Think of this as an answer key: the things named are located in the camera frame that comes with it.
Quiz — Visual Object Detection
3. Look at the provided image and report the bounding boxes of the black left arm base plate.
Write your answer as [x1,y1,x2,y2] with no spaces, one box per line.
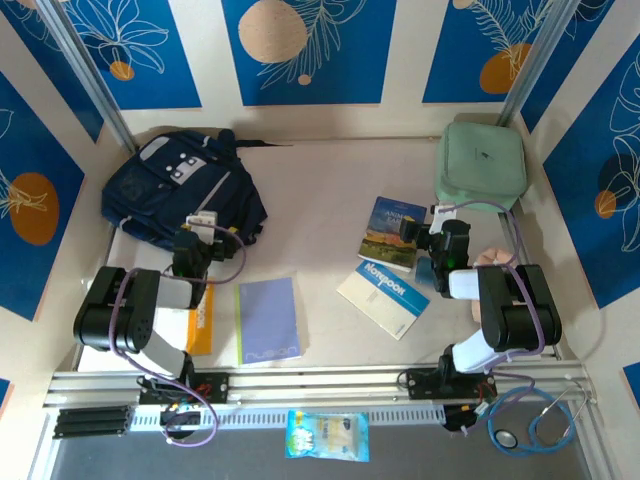
[138,370,231,405]

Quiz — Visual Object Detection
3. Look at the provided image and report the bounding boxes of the black ribbed bar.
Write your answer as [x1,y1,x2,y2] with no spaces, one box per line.
[52,405,132,440]

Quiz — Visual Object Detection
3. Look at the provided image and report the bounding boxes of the blue poster orange circle leaf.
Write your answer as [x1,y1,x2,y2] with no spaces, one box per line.
[0,72,87,322]

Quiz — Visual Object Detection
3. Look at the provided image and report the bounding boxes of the blue stethoscope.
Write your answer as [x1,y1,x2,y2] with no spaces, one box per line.
[487,382,594,457]

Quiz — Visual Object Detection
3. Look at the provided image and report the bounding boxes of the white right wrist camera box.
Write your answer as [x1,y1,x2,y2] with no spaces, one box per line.
[428,203,455,227]

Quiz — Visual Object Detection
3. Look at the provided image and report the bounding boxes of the blue poster white flower outline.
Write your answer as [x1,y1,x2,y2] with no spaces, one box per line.
[62,0,203,111]

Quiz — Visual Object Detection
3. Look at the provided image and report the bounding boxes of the blue snack packet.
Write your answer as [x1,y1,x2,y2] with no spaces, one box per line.
[284,409,371,462]

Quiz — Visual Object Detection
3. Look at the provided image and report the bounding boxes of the white slotted cable duct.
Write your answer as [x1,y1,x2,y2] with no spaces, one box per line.
[129,403,446,431]

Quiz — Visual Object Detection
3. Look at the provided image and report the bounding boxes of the white blue notebook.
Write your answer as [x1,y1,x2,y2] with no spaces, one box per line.
[335,258,431,342]

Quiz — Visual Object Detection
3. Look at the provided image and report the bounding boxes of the purple notebook green spine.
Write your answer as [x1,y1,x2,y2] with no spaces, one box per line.
[234,276,305,368]

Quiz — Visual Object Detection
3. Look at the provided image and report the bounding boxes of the blue poster orange circle feather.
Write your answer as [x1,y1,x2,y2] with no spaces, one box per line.
[422,0,561,105]

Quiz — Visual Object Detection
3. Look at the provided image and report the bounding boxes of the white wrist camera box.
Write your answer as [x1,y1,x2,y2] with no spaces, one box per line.
[428,203,455,227]
[185,211,220,240]

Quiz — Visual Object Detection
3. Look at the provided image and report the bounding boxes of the pink beige cloth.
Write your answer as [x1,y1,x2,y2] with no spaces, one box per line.
[469,247,521,326]

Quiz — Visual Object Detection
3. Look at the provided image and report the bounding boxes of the blue poster white leaf outline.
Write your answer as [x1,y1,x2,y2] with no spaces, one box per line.
[0,7,105,145]
[519,0,617,135]

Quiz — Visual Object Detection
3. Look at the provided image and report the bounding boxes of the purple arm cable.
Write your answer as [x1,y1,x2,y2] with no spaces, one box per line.
[107,224,247,447]
[434,199,547,437]

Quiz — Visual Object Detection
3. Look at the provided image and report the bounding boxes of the orange notebook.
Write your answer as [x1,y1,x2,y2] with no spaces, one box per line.
[185,283,217,357]

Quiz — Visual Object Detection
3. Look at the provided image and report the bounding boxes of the blue poster beige circle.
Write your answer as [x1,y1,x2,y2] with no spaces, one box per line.
[221,0,399,107]

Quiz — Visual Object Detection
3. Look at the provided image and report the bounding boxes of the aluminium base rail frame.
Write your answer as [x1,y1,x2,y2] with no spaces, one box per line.
[42,360,599,416]

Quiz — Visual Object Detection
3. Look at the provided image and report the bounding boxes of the navy blue backpack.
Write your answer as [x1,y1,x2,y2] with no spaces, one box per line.
[101,128,294,252]

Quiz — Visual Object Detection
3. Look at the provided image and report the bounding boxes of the mint green zip pouch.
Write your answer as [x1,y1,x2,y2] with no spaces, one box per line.
[433,121,529,215]

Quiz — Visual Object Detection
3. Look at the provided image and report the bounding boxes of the Animal Farm paperback book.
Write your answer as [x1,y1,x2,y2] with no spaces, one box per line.
[357,196,429,274]

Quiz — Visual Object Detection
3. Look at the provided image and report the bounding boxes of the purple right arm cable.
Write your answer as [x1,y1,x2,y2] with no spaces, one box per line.
[434,199,547,437]

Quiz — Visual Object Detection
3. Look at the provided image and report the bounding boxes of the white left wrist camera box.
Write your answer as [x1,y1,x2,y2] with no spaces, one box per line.
[185,211,220,240]

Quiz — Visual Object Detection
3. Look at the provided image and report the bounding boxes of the aluminium corner post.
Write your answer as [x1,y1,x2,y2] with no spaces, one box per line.
[37,0,137,154]
[497,0,584,129]

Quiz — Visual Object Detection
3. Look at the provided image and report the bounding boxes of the blue poster dark circle leaf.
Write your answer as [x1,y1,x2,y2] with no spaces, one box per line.
[542,34,640,310]

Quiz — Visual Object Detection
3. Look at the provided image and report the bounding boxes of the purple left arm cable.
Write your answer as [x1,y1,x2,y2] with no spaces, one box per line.
[107,224,247,447]

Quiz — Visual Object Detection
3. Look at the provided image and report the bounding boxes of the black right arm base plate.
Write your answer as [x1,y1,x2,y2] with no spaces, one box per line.
[404,367,496,401]

